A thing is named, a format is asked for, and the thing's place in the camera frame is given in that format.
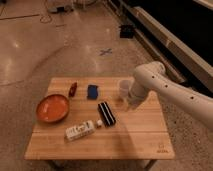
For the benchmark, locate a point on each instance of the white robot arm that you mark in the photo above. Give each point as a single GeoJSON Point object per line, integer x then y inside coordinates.
{"type": "Point", "coordinates": [151, 76]}

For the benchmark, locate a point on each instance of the blue sponge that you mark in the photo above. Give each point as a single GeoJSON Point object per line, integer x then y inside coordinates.
{"type": "Point", "coordinates": [92, 92]}

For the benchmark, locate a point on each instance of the translucent plastic cup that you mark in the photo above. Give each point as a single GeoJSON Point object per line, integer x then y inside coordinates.
{"type": "Point", "coordinates": [124, 86]}

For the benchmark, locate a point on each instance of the black striped rectangular block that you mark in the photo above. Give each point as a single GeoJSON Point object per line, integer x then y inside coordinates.
{"type": "Point", "coordinates": [106, 114]}

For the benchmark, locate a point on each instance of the red bottle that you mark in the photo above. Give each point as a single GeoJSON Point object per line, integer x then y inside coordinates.
{"type": "Point", "coordinates": [72, 89]}

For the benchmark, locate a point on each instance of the small white cube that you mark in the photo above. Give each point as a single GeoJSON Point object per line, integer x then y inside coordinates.
{"type": "Point", "coordinates": [99, 123]}

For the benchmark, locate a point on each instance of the wooden table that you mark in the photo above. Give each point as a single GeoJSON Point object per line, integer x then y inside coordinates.
{"type": "Point", "coordinates": [138, 134]}

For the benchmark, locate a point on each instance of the black box on floor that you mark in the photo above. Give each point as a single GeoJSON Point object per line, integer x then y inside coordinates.
{"type": "Point", "coordinates": [126, 31]}

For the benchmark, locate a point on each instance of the orange bowl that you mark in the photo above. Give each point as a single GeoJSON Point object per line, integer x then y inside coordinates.
{"type": "Point", "coordinates": [52, 108]}

